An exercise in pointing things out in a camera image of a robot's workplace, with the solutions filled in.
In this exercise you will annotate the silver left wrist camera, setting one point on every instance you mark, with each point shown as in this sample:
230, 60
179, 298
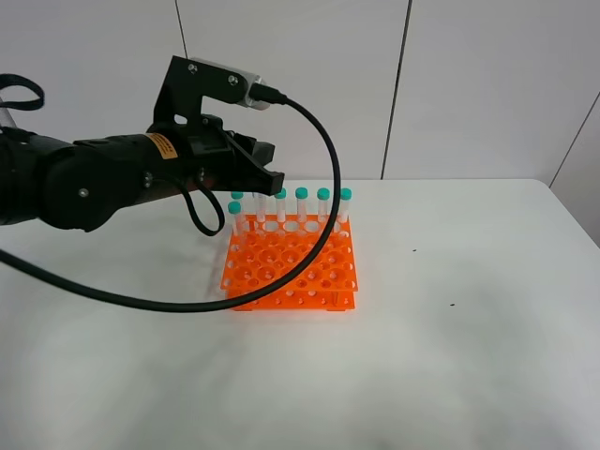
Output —
189, 81

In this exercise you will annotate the test tube second row left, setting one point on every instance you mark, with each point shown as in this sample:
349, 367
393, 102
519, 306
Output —
235, 209

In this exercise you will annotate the orange test tube rack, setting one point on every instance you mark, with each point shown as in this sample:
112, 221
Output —
272, 249

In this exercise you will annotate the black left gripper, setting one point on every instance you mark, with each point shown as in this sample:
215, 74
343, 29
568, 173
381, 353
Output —
223, 160

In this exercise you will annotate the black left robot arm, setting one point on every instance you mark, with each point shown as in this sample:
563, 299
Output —
80, 185

